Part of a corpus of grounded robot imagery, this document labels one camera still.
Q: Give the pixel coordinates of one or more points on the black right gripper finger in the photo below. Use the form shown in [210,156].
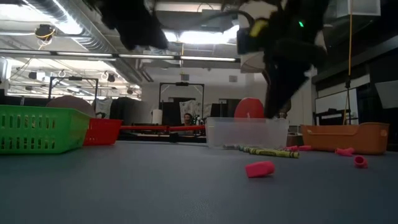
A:
[280,90]

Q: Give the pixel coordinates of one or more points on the grey crayon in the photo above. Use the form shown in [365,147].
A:
[230,146]

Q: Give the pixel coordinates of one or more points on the long tube light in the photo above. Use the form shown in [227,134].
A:
[149,57]

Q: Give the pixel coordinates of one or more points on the white shade table lamp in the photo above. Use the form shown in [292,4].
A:
[252,63]

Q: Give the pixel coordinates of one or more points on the clear plastic container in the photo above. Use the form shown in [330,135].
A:
[242,133]

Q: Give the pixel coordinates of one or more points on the pink cap eraser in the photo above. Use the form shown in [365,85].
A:
[360,162]
[305,148]
[291,148]
[260,169]
[344,152]

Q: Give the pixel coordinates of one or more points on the yellow pole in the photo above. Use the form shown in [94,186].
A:
[350,46]

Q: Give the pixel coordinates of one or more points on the ceiling light panel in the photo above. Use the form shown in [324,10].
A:
[202,37]

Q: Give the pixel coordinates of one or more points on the orange plastic basket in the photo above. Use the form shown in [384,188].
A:
[342,140]

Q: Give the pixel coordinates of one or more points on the black ceiling fixture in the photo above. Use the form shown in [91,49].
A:
[44,31]

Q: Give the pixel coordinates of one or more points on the person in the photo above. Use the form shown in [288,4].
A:
[187,119]

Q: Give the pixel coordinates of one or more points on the red plastic basket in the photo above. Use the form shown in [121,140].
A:
[104,132]

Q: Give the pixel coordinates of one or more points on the green plastic basket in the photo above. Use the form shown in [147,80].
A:
[46,130]

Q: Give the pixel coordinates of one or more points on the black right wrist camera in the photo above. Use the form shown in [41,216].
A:
[248,39]

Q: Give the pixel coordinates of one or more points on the black metal frame rig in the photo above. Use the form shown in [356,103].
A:
[182,83]
[73,78]

